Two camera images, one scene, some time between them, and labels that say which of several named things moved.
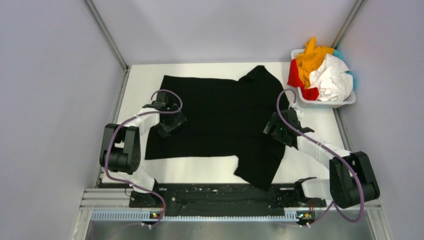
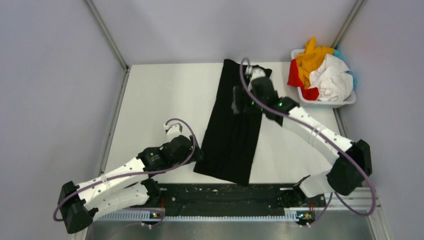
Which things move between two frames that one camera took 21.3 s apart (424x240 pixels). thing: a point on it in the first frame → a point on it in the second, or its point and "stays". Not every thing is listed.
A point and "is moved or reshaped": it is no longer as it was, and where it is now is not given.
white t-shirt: (332, 80) stays
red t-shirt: (295, 79) stays
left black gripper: (178, 119) → (197, 154)
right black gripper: (276, 120) → (251, 90)
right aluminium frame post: (347, 23) stays
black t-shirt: (226, 117) is moved or reshaped
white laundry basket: (325, 104) stays
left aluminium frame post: (117, 50) stays
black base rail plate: (223, 199) stays
